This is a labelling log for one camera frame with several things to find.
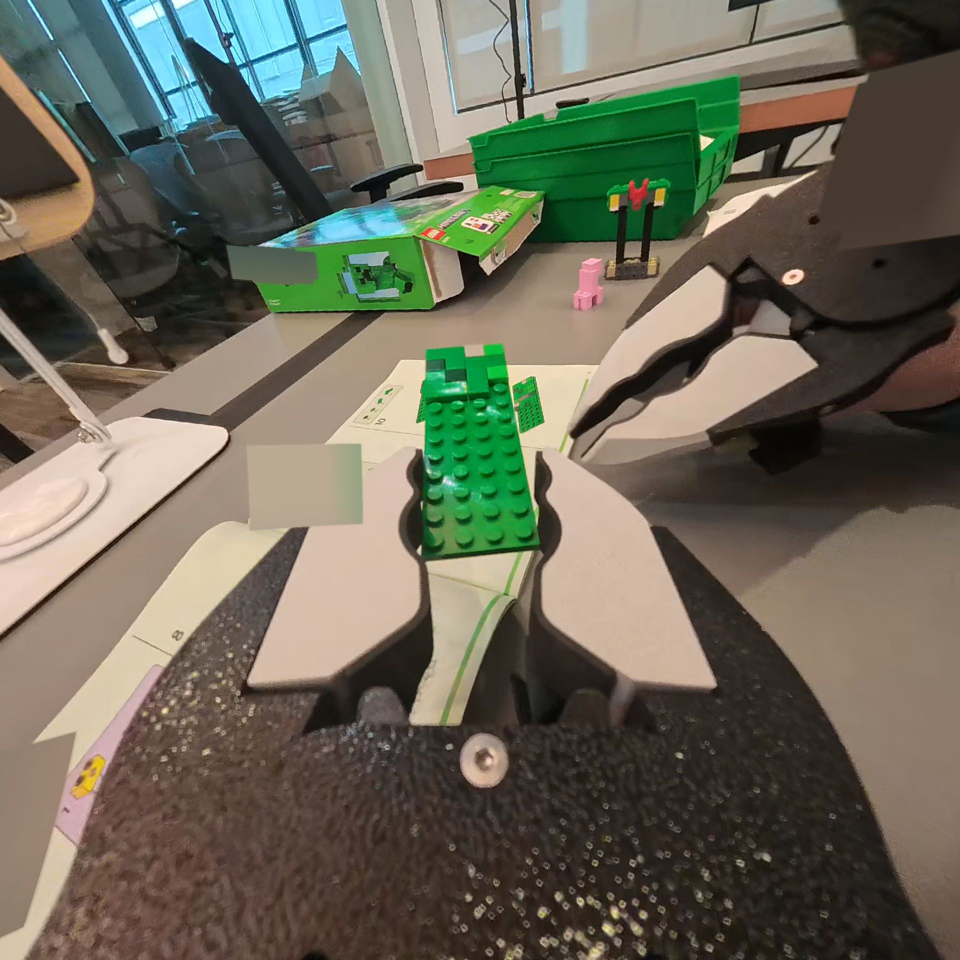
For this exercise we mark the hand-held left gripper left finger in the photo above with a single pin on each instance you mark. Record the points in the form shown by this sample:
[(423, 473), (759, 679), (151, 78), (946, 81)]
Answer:
[(338, 615)]

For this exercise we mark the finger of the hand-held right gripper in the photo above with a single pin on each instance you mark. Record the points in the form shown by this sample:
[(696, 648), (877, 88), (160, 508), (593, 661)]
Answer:
[(660, 338), (705, 390)]

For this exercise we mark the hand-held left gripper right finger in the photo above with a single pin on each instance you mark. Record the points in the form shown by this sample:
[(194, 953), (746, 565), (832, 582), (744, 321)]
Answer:
[(623, 600)]

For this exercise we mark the green studded brick plate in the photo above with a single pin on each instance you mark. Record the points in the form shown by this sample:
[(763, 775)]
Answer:
[(477, 465)]

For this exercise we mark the small pink brick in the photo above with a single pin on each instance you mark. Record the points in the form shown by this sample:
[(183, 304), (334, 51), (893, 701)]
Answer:
[(590, 285)]

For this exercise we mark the black brick tower model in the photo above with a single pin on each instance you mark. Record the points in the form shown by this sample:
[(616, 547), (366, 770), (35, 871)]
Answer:
[(638, 225)]

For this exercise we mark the building instruction booklet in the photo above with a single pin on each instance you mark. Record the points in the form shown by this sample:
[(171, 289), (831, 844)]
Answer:
[(495, 398)]

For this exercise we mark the green plastic bin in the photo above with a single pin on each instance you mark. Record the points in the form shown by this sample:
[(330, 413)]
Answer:
[(615, 150)]

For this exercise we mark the green brick set box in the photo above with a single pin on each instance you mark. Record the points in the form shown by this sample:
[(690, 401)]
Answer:
[(390, 248)]

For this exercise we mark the black office chair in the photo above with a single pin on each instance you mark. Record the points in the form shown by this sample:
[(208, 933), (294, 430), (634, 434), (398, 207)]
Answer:
[(398, 183)]

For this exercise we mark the black easel stand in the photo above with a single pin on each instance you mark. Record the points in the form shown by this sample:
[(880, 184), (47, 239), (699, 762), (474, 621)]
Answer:
[(255, 135)]

